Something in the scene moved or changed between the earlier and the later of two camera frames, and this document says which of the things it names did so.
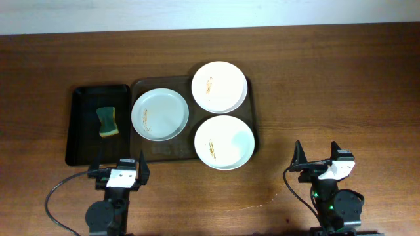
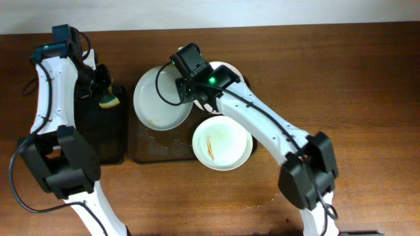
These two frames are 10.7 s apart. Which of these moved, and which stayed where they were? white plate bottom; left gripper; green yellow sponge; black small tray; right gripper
Moved: left gripper; right gripper; green yellow sponge
Stayed: black small tray; white plate bottom
